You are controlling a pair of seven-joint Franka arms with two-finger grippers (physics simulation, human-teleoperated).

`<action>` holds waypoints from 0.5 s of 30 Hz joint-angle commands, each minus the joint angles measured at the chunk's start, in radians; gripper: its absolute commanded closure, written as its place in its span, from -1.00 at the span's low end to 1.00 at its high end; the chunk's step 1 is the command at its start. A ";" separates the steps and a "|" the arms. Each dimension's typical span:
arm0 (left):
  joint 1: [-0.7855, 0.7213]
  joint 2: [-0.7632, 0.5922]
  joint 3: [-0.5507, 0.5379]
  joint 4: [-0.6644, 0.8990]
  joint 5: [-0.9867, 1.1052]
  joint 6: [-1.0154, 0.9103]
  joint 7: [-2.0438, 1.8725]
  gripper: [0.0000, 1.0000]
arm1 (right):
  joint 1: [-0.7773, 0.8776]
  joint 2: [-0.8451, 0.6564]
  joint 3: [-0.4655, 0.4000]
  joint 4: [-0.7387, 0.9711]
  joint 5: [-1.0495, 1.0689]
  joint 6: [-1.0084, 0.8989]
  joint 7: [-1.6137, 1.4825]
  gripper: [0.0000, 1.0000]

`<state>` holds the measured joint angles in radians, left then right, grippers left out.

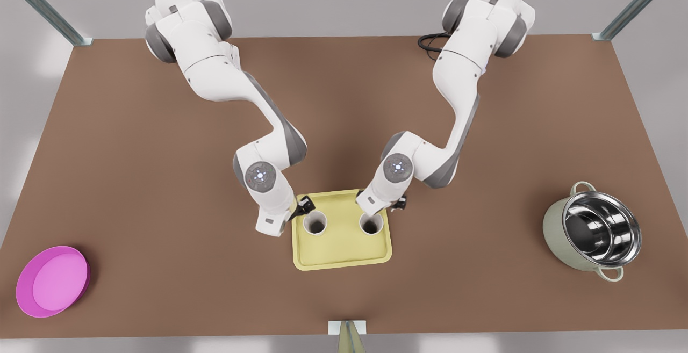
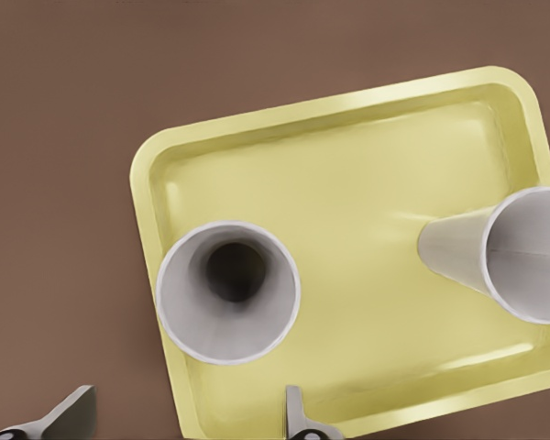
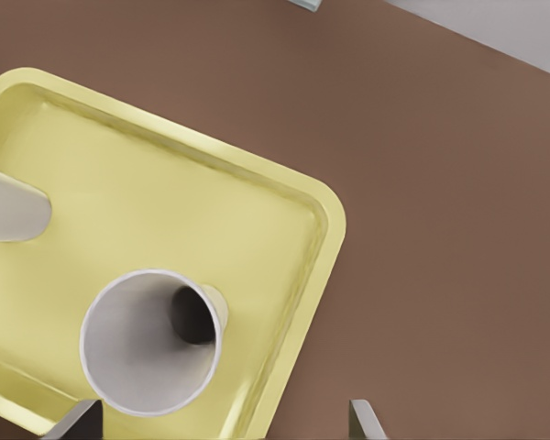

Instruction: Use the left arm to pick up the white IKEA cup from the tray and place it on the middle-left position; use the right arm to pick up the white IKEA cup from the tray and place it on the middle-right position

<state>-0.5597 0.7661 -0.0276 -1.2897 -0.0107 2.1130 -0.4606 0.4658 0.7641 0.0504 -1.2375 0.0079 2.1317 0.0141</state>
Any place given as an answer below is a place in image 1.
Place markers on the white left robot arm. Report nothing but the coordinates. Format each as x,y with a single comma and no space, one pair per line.
462,68

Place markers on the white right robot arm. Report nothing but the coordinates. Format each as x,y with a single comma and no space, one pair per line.
215,68

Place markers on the white IKEA cup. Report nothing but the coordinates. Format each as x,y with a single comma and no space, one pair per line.
372,224
315,223

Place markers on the yellow rectangular tray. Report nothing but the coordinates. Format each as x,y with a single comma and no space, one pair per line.
344,248

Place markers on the pale green steel pot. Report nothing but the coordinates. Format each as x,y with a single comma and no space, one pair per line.
596,232

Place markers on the pink round bowl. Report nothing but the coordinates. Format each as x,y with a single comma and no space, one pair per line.
52,281

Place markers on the silver frame post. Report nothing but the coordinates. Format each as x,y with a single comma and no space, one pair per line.
40,5
637,4
348,337

